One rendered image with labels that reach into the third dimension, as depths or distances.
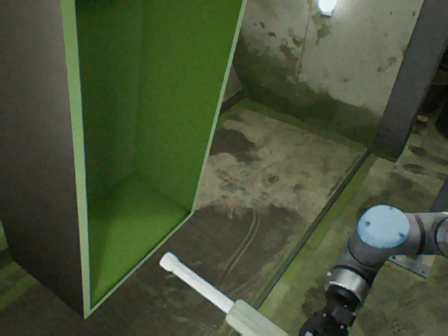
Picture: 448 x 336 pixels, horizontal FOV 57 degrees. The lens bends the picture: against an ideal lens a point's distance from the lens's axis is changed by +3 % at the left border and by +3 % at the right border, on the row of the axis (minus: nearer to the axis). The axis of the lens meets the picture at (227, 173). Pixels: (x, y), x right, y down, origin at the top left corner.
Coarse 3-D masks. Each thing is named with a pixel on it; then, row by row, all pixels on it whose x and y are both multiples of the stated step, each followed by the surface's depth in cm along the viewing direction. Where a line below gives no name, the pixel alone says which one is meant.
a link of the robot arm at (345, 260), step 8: (344, 248) 97; (344, 256) 95; (336, 264) 95; (344, 264) 93; (352, 264) 92; (360, 264) 91; (360, 272) 91; (368, 272) 92; (376, 272) 94; (368, 280) 91
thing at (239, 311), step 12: (168, 264) 85; (180, 264) 85; (180, 276) 84; (192, 276) 84; (204, 288) 83; (216, 300) 82; (228, 300) 82; (240, 300) 81; (228, 312) 80; (240, 312) 80; (252, 312) 80; (228, 324) 82; (240, 324) 79; (252, 324) 79; (264, 324) 79
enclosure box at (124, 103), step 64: (0, 0) 68; (64, 0) 60; (128, 0) 123; (192, 0) 119; (0, 64) 79; (64, 64) 68; (128, 64) 139; (192, 64) 131; (0, 128) 94; (64, 128) 78; (128, 128) 161; (192, 128) 147; (0, 192) 116; (64, 192) 93; (128, 192) 176; (192, 192) 168; (64, 256) 115; (128, 256) 155
